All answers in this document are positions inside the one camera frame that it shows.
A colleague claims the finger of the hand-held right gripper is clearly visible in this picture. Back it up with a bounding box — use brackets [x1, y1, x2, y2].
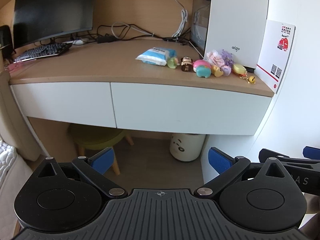
[303, 146, 320, 159]
[259, 149, 320, 165]

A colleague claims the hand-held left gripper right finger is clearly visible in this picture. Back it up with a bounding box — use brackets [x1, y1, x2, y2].
[194, 147, 288, 200]

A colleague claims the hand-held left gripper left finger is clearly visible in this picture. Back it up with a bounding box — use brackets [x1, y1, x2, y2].
[37, 147, 127, 200]

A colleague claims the wide white desk drawer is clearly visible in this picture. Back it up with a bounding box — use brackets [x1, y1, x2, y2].
[110, 82, 272, 136]

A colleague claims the teal toy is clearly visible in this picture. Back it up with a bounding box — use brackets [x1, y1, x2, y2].
[195, 65, 212, 79]

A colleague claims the yellow keychain case with bell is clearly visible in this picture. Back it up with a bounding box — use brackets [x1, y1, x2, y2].
[232, 63, 257, 85]

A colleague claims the pink plush toy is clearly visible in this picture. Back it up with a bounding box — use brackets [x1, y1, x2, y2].
[193, 59, 211, 68]

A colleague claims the black-haired small figure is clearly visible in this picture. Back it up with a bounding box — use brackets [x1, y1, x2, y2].
[180, 57, 194, 72]

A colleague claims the pink lace scrunchie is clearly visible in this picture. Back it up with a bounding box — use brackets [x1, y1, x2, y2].
[204, 50, 225, 67]

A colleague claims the purple lace scrunchie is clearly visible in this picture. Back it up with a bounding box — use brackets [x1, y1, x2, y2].
[221, 50, 235, 67]

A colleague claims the blue white packet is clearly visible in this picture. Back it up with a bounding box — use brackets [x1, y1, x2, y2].
[135, 46, 177, 67]

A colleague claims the green wooden-legged stool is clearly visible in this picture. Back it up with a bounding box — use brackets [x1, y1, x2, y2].
[69, 124, 134, 175]

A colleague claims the white panda trash can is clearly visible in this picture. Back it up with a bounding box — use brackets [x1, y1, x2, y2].
[169, 133, 207, 162]

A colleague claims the narrow white desk drawer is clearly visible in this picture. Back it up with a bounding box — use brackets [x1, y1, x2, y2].
[9, 82, 117, 128]

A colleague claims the white quilted mattress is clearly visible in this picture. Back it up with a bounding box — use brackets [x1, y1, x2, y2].
[0, 140, 18, 188]

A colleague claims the white poster board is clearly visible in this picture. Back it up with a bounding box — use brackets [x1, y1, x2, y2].
[256, 19, 297, 95]

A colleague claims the black power adapter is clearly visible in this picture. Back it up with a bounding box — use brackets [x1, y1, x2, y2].
[97, 35, 117, 44]

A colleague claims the black keyboard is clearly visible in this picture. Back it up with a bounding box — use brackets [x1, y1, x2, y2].
[13, 42, 73, 63]

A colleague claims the pink plastic case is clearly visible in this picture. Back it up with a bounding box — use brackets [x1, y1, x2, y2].
[6, 61, 27, 71]

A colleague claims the white computer case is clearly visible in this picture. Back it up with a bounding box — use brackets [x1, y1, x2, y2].
[191, 0, 270, 71]

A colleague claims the black rounded device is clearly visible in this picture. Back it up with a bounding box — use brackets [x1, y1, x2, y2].
[0, 25, 14, 58]

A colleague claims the black computer monitor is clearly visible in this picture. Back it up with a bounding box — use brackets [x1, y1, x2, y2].
[12, 0, 97, 48]

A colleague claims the white coiled cable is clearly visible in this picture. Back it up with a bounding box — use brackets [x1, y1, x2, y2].
[111, 22, 154, 39]

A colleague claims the black cable bundle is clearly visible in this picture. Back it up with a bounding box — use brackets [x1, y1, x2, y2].
[96, 24, 193, 43]

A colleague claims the white power cable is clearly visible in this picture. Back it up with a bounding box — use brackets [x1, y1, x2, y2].
[164, 0, 188, 38]

